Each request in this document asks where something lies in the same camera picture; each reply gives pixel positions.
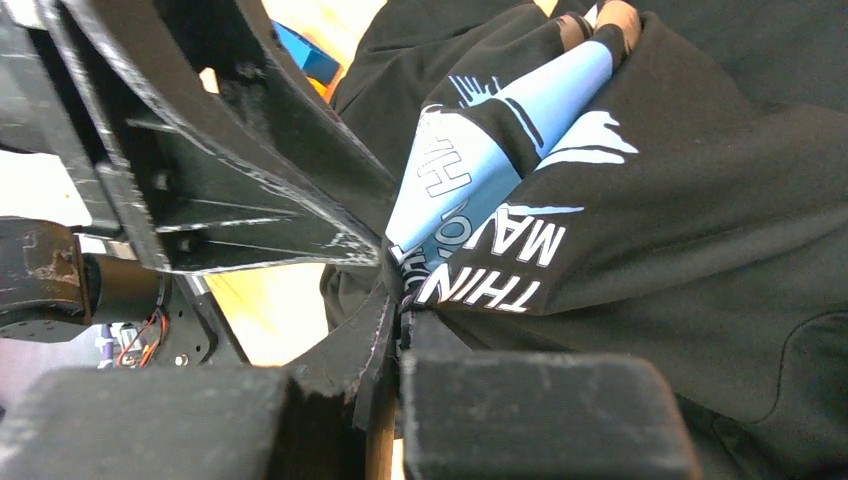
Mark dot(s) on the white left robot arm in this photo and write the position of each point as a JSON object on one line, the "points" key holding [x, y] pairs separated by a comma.
{"points": [[58, 279]]}

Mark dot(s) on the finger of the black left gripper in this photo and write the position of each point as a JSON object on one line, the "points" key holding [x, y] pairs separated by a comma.
{"points": [[263, 86], [194, 189]]}

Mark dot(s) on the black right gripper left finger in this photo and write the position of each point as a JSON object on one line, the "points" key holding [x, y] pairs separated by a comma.
{"points": [[328, 414]]}

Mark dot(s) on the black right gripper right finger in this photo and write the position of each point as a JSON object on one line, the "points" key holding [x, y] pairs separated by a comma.
{"points": [[534, 415]]}

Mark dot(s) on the blue toy block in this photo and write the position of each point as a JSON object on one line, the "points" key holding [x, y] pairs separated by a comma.
{"points": [[316, 63]]}

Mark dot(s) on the black printed t-shirt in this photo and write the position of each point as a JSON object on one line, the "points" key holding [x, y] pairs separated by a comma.
{"points": [[661, 179]]}

